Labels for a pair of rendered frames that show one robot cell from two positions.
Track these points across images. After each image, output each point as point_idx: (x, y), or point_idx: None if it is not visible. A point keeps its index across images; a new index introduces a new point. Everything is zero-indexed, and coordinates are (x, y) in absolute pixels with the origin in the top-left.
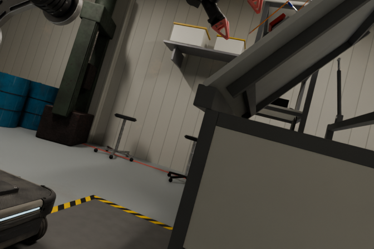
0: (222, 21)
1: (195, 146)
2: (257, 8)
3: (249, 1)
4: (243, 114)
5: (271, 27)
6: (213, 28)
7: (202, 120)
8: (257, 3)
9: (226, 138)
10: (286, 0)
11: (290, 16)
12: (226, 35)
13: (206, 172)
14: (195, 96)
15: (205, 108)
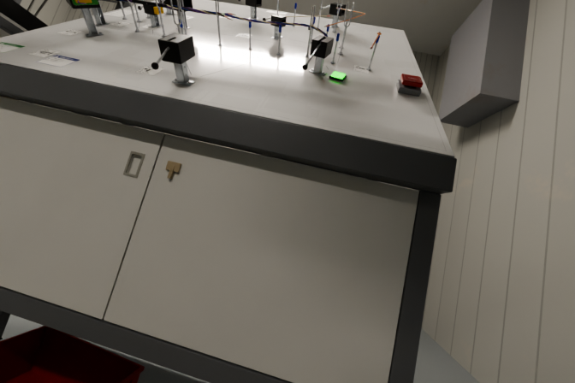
0: None
1: (432, 251)
2: None
3: None
4: None
5: (417, 86)
6: None
7: (438, 213)
8: None
9: None
10: (380, 32)
11: (428, 91)
12: None
13: None
14: (453, 179)
15: (435, 192)
